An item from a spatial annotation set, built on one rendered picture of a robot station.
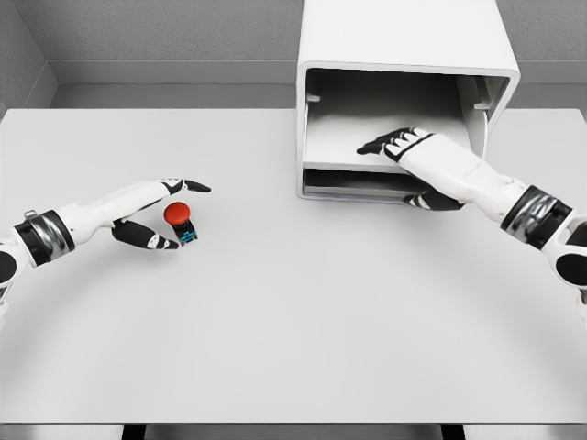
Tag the white cabinet drawer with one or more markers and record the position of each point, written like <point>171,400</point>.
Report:
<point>335,137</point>

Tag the white tabletop storage cabinet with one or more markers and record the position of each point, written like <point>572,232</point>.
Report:
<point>403,32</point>

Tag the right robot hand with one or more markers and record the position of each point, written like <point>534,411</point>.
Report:
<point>440,165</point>

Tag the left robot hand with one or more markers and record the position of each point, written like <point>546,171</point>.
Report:
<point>133,198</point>

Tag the red button load switch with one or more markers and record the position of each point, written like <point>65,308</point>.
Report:
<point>178,214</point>

